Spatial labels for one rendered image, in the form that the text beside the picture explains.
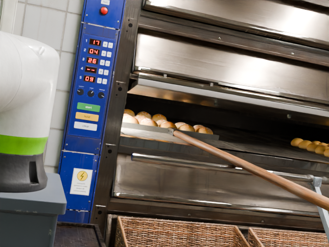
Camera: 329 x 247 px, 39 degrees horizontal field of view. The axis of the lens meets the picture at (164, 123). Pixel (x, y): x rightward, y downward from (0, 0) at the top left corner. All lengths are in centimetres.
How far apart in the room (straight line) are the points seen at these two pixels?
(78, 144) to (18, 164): 108
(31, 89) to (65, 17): 114
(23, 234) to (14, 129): 17
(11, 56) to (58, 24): 117
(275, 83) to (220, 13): 40
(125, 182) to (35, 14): 76
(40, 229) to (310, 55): 167
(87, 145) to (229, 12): 82
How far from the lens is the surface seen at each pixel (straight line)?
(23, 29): 186
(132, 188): 194
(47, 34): 186
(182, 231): 203
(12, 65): 70
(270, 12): 213
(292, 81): 216
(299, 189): 132
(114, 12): 186
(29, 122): 77
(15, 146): 78
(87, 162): 187
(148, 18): 192
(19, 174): 79
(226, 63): 203
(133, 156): 154
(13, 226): 78
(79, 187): 189
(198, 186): 204
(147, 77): 176
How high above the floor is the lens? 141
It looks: 4 degrees down
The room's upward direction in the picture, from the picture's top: 10 degrees clockwise
